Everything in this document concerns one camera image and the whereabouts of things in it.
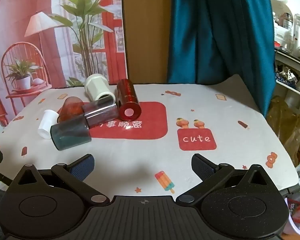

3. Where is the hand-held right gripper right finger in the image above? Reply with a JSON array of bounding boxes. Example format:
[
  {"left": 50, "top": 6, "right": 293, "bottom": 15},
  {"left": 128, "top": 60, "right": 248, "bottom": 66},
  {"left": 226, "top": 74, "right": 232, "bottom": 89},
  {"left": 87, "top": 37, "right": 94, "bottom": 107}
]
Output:
[{"left": 176, "top": 153, "right": 278, "bottom": 208}]

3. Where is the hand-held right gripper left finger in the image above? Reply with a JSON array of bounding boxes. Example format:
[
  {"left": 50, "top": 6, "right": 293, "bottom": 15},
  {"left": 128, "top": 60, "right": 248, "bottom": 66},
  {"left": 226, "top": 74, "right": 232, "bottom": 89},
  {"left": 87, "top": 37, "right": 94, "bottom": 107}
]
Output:
[{"left": 12, "top": 154, "right": 110, "bottom": 209}]

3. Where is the teal translucent cup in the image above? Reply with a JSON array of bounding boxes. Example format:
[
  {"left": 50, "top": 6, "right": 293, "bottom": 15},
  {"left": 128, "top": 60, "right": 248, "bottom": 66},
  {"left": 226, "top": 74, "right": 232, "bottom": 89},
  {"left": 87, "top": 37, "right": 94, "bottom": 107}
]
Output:
[{"left": 50, "top": 120, "right": 92, "bottom": 151}]

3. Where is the small white cup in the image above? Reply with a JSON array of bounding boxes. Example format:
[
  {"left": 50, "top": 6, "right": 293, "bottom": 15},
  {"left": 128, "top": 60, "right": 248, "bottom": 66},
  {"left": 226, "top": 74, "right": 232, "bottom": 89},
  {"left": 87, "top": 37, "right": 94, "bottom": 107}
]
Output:
[{"left": 37, "top": 109, "right": 60, "bottom": 139}]

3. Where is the purple translucent cup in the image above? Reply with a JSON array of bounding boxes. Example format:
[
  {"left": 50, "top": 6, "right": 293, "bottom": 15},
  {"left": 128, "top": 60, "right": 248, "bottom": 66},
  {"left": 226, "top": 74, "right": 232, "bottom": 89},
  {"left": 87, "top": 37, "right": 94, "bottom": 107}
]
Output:
[{"left": 82, "top": 97, "right": 119, "bottom": 128}]

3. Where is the orange translucent cup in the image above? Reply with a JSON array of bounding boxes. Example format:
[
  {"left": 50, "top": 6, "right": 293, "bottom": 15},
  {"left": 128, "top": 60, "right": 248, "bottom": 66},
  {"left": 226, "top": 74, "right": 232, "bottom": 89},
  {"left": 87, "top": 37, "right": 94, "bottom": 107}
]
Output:
[{"left": 59, "top": 96, "right": 87, "bottom": 122}]

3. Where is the white faceted cup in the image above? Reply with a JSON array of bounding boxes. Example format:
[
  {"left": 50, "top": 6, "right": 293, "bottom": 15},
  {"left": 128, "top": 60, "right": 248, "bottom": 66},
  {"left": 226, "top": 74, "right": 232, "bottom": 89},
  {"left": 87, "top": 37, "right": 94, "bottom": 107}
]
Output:
[{"left": 84, "top": 74, "right": 115, "bottom": 102}]

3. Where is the shiny red cup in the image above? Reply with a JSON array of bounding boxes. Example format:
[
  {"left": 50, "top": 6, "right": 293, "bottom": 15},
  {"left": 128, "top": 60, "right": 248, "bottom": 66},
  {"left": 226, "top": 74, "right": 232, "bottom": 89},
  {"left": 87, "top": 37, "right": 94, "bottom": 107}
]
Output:
[{"left": 116, "top": 79, "right": 142, "bottom": 122}]

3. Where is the printed white tablecloth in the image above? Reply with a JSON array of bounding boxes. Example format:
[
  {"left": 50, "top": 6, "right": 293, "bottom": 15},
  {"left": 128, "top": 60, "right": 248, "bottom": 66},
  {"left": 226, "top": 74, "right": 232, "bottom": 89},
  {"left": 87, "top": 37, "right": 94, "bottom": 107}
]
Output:
[{"left": 0, "top": 74, "right": 300, "bottom": 201}]

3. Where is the yellow plastic bag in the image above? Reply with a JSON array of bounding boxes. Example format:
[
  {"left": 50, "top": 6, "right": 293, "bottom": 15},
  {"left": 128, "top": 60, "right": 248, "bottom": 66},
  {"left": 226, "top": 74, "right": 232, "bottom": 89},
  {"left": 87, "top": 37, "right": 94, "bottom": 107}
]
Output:
[{"left": 266, "top": 96, "right": 300, "bottom": 166}]

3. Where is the white bin with pink liner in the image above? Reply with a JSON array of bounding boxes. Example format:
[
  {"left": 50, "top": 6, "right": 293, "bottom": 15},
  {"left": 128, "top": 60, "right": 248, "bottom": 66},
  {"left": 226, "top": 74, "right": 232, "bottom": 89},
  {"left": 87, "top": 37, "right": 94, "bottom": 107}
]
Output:
[{"left": 283, "top": 195, "right": 300, "bottom": 236}]

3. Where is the pile of snack packets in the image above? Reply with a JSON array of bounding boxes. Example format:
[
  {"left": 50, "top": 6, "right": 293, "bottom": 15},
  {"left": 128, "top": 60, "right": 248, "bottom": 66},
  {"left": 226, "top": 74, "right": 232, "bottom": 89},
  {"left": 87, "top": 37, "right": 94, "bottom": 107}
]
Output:
[{"left": 276, "top": 64, "right": 298, "bottom": 87}]

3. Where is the printed backdrop cloth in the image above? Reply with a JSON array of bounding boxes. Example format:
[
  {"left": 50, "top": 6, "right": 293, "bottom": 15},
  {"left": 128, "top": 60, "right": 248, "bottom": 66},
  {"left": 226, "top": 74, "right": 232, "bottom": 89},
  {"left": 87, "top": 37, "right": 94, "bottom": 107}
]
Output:
[{"left": 0, "top": 0, "right": 129, "bottom": 128}]

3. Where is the teal curtain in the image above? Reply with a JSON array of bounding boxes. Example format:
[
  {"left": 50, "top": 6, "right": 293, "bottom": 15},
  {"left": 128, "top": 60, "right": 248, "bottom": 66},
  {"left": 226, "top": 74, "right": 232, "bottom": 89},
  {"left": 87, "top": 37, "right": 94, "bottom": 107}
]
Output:
[{"left": 167, "top": 0, "right": 277, "bottom": 118}]

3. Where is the white storage rack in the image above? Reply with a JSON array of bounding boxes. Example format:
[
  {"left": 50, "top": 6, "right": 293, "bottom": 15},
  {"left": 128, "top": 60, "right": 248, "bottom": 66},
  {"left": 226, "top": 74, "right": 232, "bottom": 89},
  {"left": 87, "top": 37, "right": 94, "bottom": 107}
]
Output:
[{"left": 269, "top": 0, "right": 300, "bottom": 99}]

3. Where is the brown board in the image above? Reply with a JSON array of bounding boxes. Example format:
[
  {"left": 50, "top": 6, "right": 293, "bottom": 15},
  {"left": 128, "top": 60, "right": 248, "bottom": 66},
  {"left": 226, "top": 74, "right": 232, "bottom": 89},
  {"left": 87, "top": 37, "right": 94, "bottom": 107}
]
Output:
[{"left": 121, "top": 0, "right": 174, "bottom": 85}]

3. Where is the group of white bottles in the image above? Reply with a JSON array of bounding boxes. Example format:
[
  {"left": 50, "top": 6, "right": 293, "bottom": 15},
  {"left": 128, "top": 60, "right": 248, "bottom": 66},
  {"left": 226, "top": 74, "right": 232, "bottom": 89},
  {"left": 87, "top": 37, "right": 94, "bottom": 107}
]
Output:
[{"left": 275, "top": 5, "right": 300, "bottom": 64}]

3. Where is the black cable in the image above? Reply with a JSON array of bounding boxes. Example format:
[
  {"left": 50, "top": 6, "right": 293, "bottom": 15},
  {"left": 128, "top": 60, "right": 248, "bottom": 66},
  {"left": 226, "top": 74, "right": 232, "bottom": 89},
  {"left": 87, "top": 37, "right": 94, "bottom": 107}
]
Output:
[{"left": 0, "top": 167, "right": 13, "bottom": 185}]

